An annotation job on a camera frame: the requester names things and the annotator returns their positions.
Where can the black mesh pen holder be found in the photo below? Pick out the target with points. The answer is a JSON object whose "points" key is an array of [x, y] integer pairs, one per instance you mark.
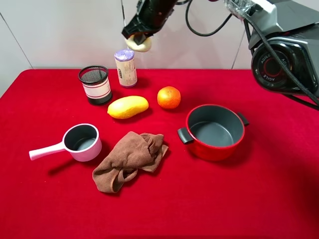
{"points": [[96, 84]]}

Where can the purple-capped paper roll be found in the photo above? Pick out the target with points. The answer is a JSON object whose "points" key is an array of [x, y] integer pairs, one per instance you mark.
{"points": [[126, 69]]}

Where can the yellow mango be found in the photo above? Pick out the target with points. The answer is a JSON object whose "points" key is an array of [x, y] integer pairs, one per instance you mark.
{"points": [[127, 107]]}

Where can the pink saucepan with handle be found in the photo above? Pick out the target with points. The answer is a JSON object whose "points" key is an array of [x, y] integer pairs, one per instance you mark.
{"points": [[82, 141]]}

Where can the brown towel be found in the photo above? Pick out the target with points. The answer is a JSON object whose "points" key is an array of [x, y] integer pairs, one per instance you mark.
{"points": [[132, 152]]}

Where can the red tablecloth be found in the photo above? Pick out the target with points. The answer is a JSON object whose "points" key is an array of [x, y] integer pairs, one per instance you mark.
{"points": [[268, 189]]}

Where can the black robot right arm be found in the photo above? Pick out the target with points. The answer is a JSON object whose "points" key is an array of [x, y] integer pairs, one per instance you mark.
{"points": [[283, 38]]}

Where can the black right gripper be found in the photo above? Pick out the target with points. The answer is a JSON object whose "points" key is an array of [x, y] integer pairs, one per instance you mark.
{"points": [[149, 19]]}

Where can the cream round bun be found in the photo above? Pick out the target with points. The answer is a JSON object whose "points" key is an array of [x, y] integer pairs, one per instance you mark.
{"points": [[143, 47]]}

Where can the orange fruit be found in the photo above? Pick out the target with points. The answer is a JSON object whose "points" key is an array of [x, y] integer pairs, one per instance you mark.
{"points": [[169, 97]]}

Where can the red pot with black handles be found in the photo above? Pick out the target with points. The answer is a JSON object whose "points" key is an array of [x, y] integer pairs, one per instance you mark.
{"points": [[212, 132]]}

